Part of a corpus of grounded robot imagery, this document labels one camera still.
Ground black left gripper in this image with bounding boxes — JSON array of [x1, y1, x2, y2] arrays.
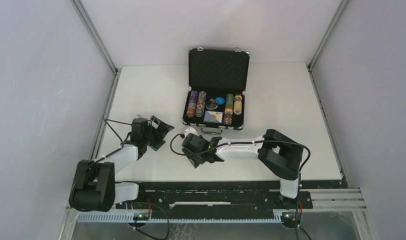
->
[[143, 116, 174, 151]]

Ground playing card deck box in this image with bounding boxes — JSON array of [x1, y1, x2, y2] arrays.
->
[[203, 110, 223, 124]]

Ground yellow blue chip stack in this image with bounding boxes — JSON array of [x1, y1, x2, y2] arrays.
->
[[233, 94, 243, 115]]

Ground green yellow chip stack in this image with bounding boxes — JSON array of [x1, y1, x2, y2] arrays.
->
[[224, 93, 234, 115]]

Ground black poker set case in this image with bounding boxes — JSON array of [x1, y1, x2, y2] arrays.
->
[[182, 47, 250, 131]]

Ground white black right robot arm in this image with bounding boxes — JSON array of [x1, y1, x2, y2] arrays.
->
[[170, 127, 311, 208]]

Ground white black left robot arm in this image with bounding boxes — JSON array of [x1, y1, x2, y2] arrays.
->
[[68, 116, 174, 212]]

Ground purple orange chip stack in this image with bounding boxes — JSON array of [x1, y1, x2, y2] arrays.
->
[[186, 90, 198, 118]]

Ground orange blue chip stack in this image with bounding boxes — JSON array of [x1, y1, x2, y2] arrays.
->
[[223, 114, 233, 125]]

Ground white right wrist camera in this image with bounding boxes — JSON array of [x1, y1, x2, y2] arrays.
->
[[183, 126, 199, 137]]

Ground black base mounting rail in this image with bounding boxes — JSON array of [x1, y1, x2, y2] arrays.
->
[[115, 180, 314, 220]]

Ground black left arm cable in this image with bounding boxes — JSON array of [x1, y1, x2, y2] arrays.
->
[[103, 118, 133, 145]]

